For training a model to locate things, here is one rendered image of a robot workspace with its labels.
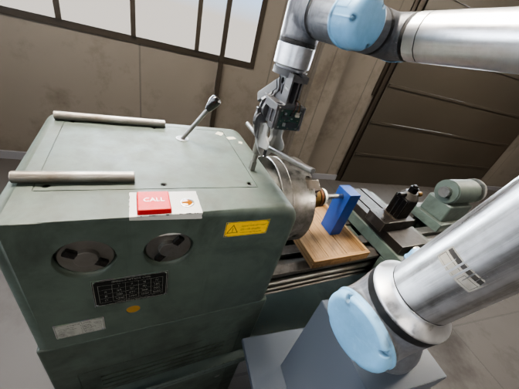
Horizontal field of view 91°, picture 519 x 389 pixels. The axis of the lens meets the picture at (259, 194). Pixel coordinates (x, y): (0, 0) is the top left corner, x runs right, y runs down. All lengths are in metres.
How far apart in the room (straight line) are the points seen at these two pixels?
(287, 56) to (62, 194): 0.49
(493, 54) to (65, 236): 0.69
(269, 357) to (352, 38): 0.87
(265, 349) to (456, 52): 0.88
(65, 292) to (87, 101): 2.40
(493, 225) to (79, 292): 0.68
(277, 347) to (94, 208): 0.71
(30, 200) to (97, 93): 2.34
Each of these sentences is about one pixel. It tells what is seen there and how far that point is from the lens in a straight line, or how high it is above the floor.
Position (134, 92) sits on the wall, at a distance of 2.82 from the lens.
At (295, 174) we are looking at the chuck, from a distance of 0.84.
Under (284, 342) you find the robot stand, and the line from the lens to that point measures 0.99.
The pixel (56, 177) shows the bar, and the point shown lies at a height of 1.27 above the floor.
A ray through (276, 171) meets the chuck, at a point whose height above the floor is 1.22.
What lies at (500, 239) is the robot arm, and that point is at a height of 1.49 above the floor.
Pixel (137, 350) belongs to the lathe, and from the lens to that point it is 0.94.
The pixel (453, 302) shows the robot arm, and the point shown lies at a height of 1.40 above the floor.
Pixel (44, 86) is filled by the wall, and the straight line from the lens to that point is 2.98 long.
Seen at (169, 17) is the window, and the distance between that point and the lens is 2.67.
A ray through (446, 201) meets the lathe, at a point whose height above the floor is 1.04.
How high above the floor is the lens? 1.60
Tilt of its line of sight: 33 degrees down
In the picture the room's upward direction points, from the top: 16 degrees clockwise
